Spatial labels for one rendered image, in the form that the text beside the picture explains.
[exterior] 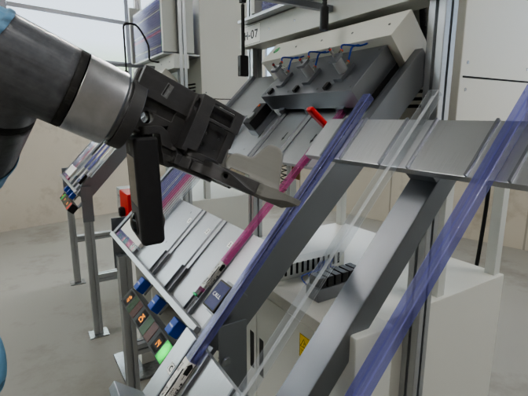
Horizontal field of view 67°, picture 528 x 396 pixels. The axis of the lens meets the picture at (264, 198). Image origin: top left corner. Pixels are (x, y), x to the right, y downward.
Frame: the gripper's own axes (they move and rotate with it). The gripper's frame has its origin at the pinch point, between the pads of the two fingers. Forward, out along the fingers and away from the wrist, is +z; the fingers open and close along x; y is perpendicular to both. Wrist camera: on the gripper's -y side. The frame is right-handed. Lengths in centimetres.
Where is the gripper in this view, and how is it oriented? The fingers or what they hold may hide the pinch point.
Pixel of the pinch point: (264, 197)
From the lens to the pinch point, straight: 50.4
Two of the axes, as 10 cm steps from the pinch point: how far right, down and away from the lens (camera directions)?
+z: 7.6, 3.3, 5.5
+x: -5.2, -1.9, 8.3
